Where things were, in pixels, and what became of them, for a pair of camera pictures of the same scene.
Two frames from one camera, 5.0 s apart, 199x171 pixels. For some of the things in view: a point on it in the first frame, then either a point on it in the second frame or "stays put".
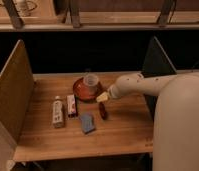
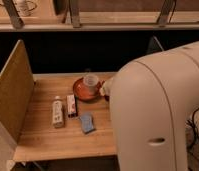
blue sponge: [87, 123] stays put
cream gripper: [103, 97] -> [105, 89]
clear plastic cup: [91, 80] stays put
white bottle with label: [58, 113] stays put
